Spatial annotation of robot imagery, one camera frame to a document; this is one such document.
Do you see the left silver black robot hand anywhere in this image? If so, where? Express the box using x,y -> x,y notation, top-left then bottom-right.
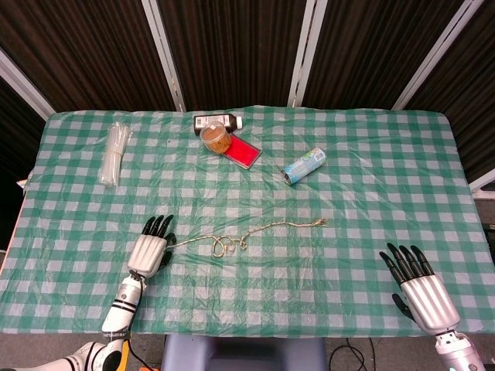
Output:
127,213 -> 177,279

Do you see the green white checkered tablecloth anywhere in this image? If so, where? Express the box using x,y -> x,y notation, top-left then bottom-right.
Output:
0,104 -> 495,338

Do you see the black cable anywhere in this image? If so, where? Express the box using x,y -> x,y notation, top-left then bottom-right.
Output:
328,336 -> 438,371

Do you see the red ink pad case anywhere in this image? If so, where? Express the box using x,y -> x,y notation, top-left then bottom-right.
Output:
224,132 -> 264,170

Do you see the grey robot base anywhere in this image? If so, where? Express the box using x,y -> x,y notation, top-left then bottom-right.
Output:
160,333 -> 328,371

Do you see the orange cable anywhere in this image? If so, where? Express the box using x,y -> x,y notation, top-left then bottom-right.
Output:
124,342 -> 155,371

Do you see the bundle of clear straws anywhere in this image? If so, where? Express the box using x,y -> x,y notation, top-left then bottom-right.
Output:
98,121 -> 133,189

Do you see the clear jar with orange contents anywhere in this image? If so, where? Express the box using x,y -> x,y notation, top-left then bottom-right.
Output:
199,121 -> 233,157

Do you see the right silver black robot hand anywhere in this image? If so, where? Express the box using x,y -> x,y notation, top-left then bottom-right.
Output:
378,243 -> 461,336

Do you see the light blue drink can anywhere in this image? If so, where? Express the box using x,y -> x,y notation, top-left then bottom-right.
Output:
283,146 -> 327,186

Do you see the beige braided rope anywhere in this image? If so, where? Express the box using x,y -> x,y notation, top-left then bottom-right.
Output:
166,218 -> 329,260

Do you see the dark brown bottle white cap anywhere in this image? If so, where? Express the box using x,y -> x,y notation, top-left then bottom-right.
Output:
193,113 -> 244,137

